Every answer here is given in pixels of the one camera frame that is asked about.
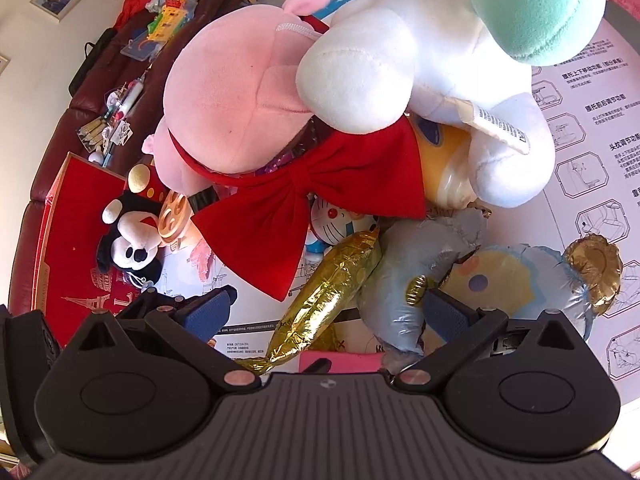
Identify yellow orange plastic toy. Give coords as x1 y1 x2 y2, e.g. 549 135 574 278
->
407 115 493 211

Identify gold foil balloon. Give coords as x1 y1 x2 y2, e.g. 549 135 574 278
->
235 230 383 373

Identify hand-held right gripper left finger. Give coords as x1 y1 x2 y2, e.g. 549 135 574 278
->
65 285 261 392

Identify colourful toy block set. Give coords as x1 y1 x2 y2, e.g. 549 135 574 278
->
145 0 193 43

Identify white toy tube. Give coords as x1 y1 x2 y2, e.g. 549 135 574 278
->
115 77 146 116

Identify black bag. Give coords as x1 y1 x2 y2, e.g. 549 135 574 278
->
67 27 118 96

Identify pale blue foil balloon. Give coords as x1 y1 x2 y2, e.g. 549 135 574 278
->
357 207 623 373

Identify red cloth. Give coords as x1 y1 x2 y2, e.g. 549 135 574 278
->
115 0 166 31

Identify framed portrait picture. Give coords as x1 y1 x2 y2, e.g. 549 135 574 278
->
30 0 83 22

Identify red cardboard box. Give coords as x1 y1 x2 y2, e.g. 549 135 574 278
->
37 152 151 348

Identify maroon leather sofa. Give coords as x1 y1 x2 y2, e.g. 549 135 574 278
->
7 0 241 316

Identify blue cat toy figure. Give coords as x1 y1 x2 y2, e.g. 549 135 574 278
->
305 195 381 266

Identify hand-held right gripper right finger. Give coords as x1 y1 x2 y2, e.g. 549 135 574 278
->
392 287 588 388

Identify peach plastic toy reel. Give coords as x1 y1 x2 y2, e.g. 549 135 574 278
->
157 189 196 251

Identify white plush toy teal feet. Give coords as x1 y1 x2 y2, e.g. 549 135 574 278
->
295 0 608 208

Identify pink plush pig red bow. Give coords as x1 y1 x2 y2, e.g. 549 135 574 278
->
141 0 428 303

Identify black white mouse plush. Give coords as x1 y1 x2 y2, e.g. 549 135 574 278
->
96 164 166 286

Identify clear plastic box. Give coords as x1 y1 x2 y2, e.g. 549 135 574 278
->
120 35 161 61

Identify pink flat plastic item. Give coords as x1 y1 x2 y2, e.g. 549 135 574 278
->
299 351 388 375

